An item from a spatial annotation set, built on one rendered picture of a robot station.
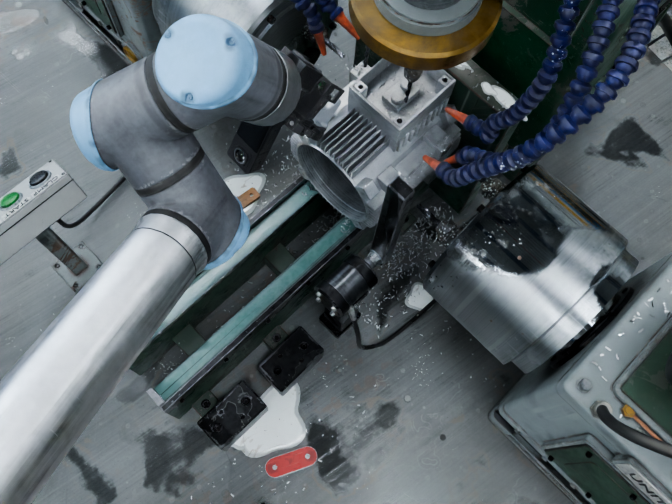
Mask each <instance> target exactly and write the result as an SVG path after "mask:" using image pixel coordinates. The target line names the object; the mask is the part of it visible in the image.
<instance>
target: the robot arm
mask: <svg viewBox="0 0 672 504"><path fill-rule="evenodd" d="M309 60H310V58H308V57H307V56H305V55H303V54H302V53H300V52H299V51H297V50H295V49H294V50H293V51H291V50H290V49H289V48H288V47H286V46H285V47H284V48H283V49H282V50H281V52H280V51H279V50H277V49H275V48H274V47H272V46H270V45H268V44H266V43H265V42H263V41H261V40H259V39H258V38H256V37H254V36H252V35H251V34H249V33H247V32H246V31H245V30H244V29H243V28H242V27H240V26H239V25H237V24H236V23H234V22H232V21H230V20H227V19H224V18H220V17H217V16H213V15H209V14H194V15H190V16H187V17H184V18H182V19H180V20H178V21H177V22H175V23H174V24H173V25H171V26H170V27H169V28H168V29H167V31H166V32H165V33H164V35H163V36H162V38H161V40H160V42H159V44H158V47H157V50H156V51H155V52H153V53H152V54H150V55H148V56H146V57H144V58H142V59H140V60H139V61H137V62H135V63H133V64H131V65H129V66H127V67H125V68H124V69H122V70H120V71H118V72H116V73H114V74H112V75H110V76H108V77H107V78H105V79H99V80H97V81H95V82H94V83H93V84H92V86H90V87H89V88H87V89H85V90H84V91H82V92H80V93H79V94H78V95H77V96H76V97H75V98H74V100H73V102H72V104H71V108H70V125H71V130H72V133H73V136H74V139H75V141H76V143H77V145H78V147H79V149H80V151H81V152H82V154H83V155H84V156H85V157H86V159H87V160H88V161H89V162H91V163H92V164H93V165H95V167H97V168H99V169H101V170H104V171H111V172H112V171H116V170H118V169H120V171H121V172H122V174H123V175H124V176H125V178H126V179H127V180H128V182H129V183H130V184H131V186H132V187H133V189H134V190H135V191H136V193H137V194H138V195H139V196H140V198H141V199H142V200H143V202H144V203H145V204H146V206H147V207H148V210H147V211H146V213H145V214H144V215H143V216H142V217H141V218H140V219H139V221H138V222H137V224H136V227H135V228H134V229H133V231H132V232H131V233H130V234H129V235H128V236H127V237H126V239H125V240H124V241H123V242H122V243H121V244H120V245H119V247H118V248H117V249H116V250H115V251H114V252H113V253H112V254H111V256H110V257H109V258H108V259H107V260H106V261H105V262H104V264H103V265H102V266H101V267H100V268H99V269H98V270H97V272H96V273H95V274H94V275H93V276H92V277H91V278H90V280H89V281H88V282H87V283H86V284H85V285H84V286H83V288H82V289H81V290H80V291H79V292H78V293H77V294H76V296H75V297H74V298H73V299H72V300H71V301H70V302H69V303H68V305H67V306H66V307H65V308H64V309H63V310H62V311H61V313H60V314H59V315H58V316H57V317H56V318H55V319H54V321H53V322H52V323H51V324H50V325H49V326H48V327H47V329H46V330H45V331H44V332H43V333H42V334H41V335H40V337H39V338H38V339H37V340H36V341H35V342H34V343H33V344H32V346H31V347H30V348H29V349H28V350H27V351H26V352H25V354H24V355H23V356H22V357H21V358H20V359H19V360H18V362H17V363H16V364H15V365H14V366H13V367H12V368H11V370H10V371H9V372H8V373H7V374H6V375H5V376H4V378H3V379H2V380H1V381H0V504H31V503H32V502H33V500H34V499H35V498H36V496H37V495H38V493H39V492H40V491H41V489H42V488H43V487H44V485H45V484H46V482H47V481H48V480H49V478H50V477H51V476H52V474H53V473H54V471H55V470H56V469H57V467H58V466H59V464H60V463H61V462H62V460H63V459H64V458H65V456H66V455H67V453H68V452H69V451H70V449H71V448H72V447H73V445H74V444H75V442H76V441H77V440H78V438H79V437H80V436H81V434H82V433H83V431H84V430H85V429H86V427H87V426H88V425H89V423H90V422H91V420H92V419H93V418H94V416H95V415H96V414H97V412H98V411H99V409H100V408H101V407H102V405H103V404H104V403H105V401H106V400H107V398H108V397H109V396H110V394H111V393H112V392H113V390H114V389H115V387H116V386H117V385H118V383H119V382H120V380H121V379H122V378H123V376H124V375H125V374H126V372H127V371H128V369H129V368H130V367H131V365H132V364H133V363H134V361H135V360H136V358H137V357H138V356H139V354H140V353H141V352H142V350H143V349H144V347H145V346H146V345H147V343H148V342H149V341H150V339H151V338H152V336H153V335H154V334H155V332H156V331H157V330H158V328H159V327H160V325H161V324H162V323H163V321H164V320H165V319H166V317H167V316H168V314H169V313H170V312H171V310H172V309H173V308H174V306H175V305H176V303H177V302H178V301H179V299H180V298H181V296H182V295H183V294H184V292H185V291H186V290H187V288H188V287H189V285H190V284H191V283H192V281H193V280H194V279H195V277H196V276H197V274H199V273H200V272H202V271H203V270H209V269H213V268H215V267H218V266H220V265H221V264H223V263H225V262H226V261H228V260H229V259H230V258H231V257H233V256H234V253H235V252H237V250H239V249H240V248H241V247H242V246H243V244H244V243H245V241H246V239H247V237H248V234H249V230H250V222H249V219H248V217H247V215H246V213H245V212H244V210H243V207H242V204H241V202H240V201H239V199H238V198H237V197H236V196H234V195H233V193H232V192H231V190H230V189H229V187H228V186H227V184H226V183H225V181H224V180H223V178H222V177H221V175H220V174H219V172H218V171H217V169H216V168H215V166H214V165H213V163H212V162H211V161H210V159H209V158H208V156H207V155H206V153H205V152H204V150H203V149H202V147H201V146H200V143H199V142H198V140H197V139H196V137H195V136H194V134H193V133H192V132H194V131H196V130H198V129H201V128H203V127H205V126H207V125H210V124H212V123H214V122H216V121H218V120H220V119H222V118H224V117H231V118H234V119H238V120H241V122H240V124H239V127H238V129H237V131H236V133H235V136H234V138H233V140H232V142H231V145H230V147H229V149H228V152H227V154H228V156H229V157H230V158H231V159H232V160H233V161H234V162H235V163H236V164H237V165H238V166H239V167H240V168H241V169H242V170H243V171H244V173H245V174H249V173H251V172H254V171H256V170H259V169H261V167H262V165H263V163H264V161H265V159H266V157H267V155H268V153H269V151H270V149H271V147H272V145H273V143H274V141H275V139H276V137H277V135H278V133H279V131H280V129H281V127H282V126H283V125H286V126H287V127H288V128H289V129H290V130H291V131H293V132H294V133H296V134H298V135H300V136H302V137H303V136H304V135H305V136H307V137H308V138H311V139H313V140H315V141H319V140H320V139H321V138H322V136H323V135H324V132H325V131H326V130H327V127H328V122H329V120H330V119H331V118H332V116H333V115H334V113H335V112H336V110H337V109H338V107H339V106H340V104H341V99H339V98H340V97H341V96H342V94H343V93H344V92H345V90H344V89H342V88H340V87H339V86H337V85H335V84H333V83H332V82H331V81H330V80H328V79H327V78H326V77H325V76H324V75H323V74H322V71H321V70H320V69H318V68H317V67H316V66H315V65H313V64H312V63H310V62H309ZM335 88H336V89H337V90H339V91H338V92H337V94H336V95H335V96H334V97H333V99H332V100H331V98H332V96H331V95H330V94H331V93H332V92H333V91H334V89H335ZM328 101H329V102H331V103H332V104H331V105H330V106H328V107H327V108H325V109H324V106H325V105H326V104H327V103H328Z"/></svg>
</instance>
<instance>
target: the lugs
mask: <svg viewBox="0 0 672 504"><path fill-rule="evenodd" d="M439 117H440V119H441V121H442V123H443V124H444V125H452V124H454V123H455V122H456V121H457V120H456V119H455V118H454V117H452V116H451V115H450V114H448V113H447V112H446V111H445V108H444V109H442V110H441V112H440V115H439ZM297 135H298V134H297ZM298 136H299V138H300V140H301V141H302V143H306V144H309V145H310V144H311V143H312V142H313V141H314V140H313V139H311V138H308V137H307V136H305V135H304V136H303V137H302V136H300V135H298ZM298 170H299V172H300V173H301V175H302V176H303V178H304V179H306V180H309V179H308V178H307V176H306V174H305V173H304V171H303V169H302V168H301V166H299V167H298ZM309 181H310V180H309ZM355 187H356V188H357V190H358V192H359V193H360V195H361V197H362V198H363V199H366V200H371V199H373V198H374V197H375V196H376V195H377V194H378V193H379V192H380V191H379V189H378V187H377V186H376V184H375V182H374V180H373V179H370V178H367V177H365V178H364V179H362V180H361V181H360V182H359V183H358V184H357V185H356V186H355ZM351 221H352V222H353V224H354V226H355V227H357V228H359V229H362V230H364V229H365V228H366V227H367V225H365V224H364V223H363V222H358V221H355V220H352V219H351Z"/></svg>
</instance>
